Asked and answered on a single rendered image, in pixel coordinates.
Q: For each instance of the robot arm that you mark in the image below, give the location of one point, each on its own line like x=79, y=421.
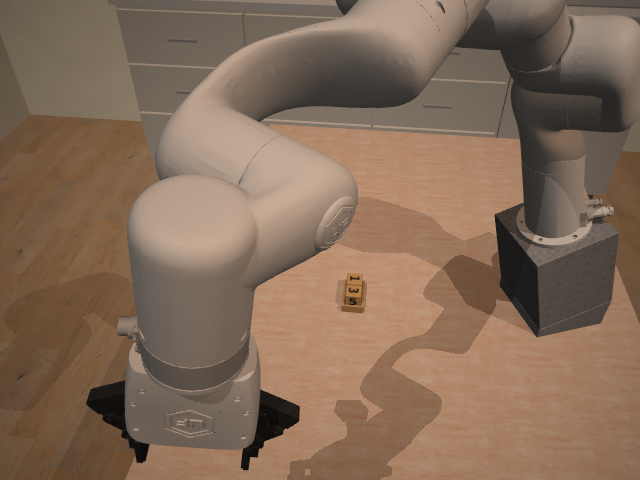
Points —
x=239, y=203

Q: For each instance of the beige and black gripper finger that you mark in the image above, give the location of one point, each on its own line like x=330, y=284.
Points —
x=280, y=414
x=109, y=400

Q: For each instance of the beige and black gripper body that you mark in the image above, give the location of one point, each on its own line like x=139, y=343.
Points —
x=223, y=417

